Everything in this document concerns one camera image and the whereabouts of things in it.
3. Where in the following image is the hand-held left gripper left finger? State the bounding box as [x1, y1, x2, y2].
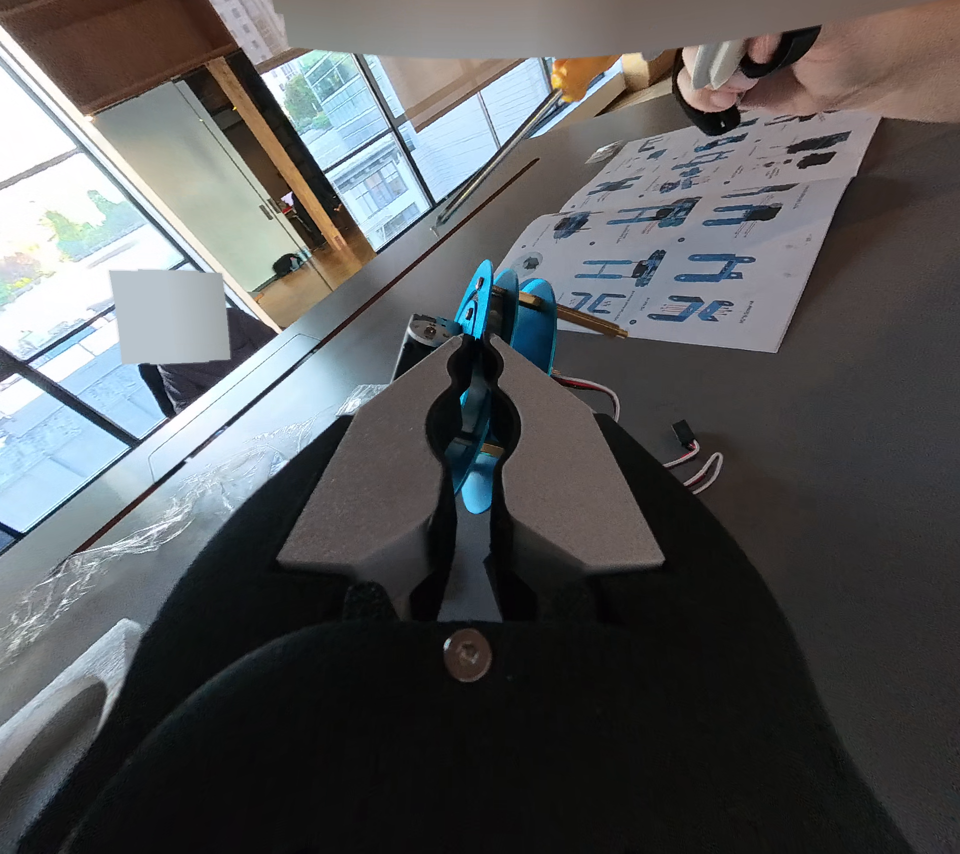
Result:
[276, 335, 460, 621]

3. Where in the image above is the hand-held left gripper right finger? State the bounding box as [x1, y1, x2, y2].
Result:
[487, 335, 667, 621]

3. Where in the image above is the blue toy robot arm base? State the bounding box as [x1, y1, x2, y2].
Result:
[393, 259, 631, 516]

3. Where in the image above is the person's right forearm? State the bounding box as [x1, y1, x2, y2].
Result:
[888, 0, 960, 128]

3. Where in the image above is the grey desk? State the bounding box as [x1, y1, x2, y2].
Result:
[0, 89, 960, 854]

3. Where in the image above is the person's right hand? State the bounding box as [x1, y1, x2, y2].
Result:
[686, 7, 901, 124]

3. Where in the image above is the cardboard box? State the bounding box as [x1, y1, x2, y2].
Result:
[622, 50, 684, 92]

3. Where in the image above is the tiny clear parts bag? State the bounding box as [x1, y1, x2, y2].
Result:
[336, 383, 391, 418]

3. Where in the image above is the instruction booklet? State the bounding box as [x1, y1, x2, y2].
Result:
[491, 112, 882, 354]

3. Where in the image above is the clear plastic wrap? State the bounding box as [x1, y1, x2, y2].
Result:
[0, 419, 331, 668]

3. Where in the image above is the white foam block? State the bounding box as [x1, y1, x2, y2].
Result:
[0, 618, 144, 795]

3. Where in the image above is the large window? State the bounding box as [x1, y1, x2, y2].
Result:
[0, 0, 556, 548]

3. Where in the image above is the white red servo cable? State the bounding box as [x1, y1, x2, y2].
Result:
[663, 419, 725, 495]
[555, 370, 622, 422]

